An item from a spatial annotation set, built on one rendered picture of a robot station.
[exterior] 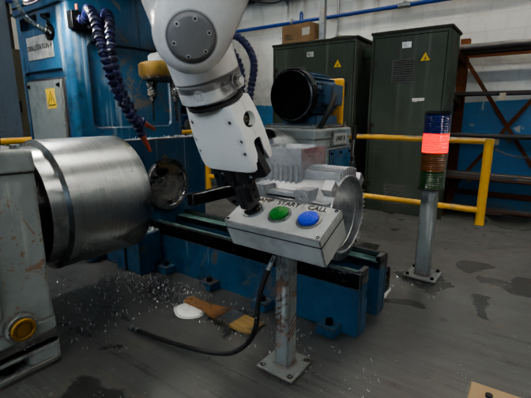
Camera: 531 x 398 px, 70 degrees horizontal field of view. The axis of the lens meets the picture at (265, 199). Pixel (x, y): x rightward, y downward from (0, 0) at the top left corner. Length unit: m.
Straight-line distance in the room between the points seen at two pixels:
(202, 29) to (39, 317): 0.54
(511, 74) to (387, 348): 5.13
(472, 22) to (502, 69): 0.71
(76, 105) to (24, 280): 0.54
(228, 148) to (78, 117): 0.66
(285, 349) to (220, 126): 0.37
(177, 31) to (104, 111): 0.79
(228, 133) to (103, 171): 0.34
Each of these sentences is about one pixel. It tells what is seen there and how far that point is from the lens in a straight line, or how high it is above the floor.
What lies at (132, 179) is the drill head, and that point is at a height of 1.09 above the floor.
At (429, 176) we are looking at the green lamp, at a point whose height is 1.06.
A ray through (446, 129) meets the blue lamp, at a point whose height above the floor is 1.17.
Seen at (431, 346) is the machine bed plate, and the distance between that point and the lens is 0.80.
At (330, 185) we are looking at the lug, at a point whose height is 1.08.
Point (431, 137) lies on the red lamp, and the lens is 0.98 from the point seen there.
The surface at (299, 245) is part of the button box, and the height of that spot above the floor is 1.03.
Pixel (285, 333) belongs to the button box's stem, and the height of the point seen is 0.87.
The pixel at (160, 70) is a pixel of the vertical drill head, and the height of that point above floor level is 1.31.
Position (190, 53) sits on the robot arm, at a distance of 0.39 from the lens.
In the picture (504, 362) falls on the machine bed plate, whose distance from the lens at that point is 0.81.
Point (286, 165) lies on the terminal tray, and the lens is 0.76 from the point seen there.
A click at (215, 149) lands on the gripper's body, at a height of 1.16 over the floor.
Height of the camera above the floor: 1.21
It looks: 13 degrees down
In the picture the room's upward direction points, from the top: straight up
